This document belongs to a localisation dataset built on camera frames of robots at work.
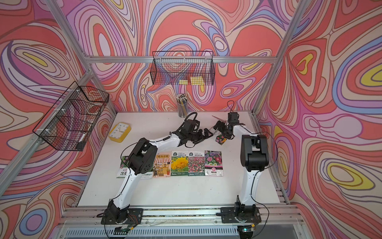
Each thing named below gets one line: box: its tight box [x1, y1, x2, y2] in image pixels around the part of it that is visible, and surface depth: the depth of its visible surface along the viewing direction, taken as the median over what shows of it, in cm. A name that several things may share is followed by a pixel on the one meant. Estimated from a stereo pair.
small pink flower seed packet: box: [214, 134, 228, 146], surface depth 104 cm
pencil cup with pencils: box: [176, 93, 189, 119], surface depth 110 cm
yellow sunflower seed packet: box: [170, 150, 189, 177], surface depth 93 cm
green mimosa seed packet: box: [116, 155, 130, 179], surface depth 91 cm
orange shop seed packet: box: [152, 151, 172, 179], surface depth 90 cm
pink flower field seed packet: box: [188, 150, 206, 177], surface depth 93 cm
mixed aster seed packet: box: [204, 150, 224, 177], surface depth 94 cm
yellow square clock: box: [108, 121, 132, 143], surface depth 107 cm
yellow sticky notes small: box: [179, 79, 189, 85], surface depth 84 cm
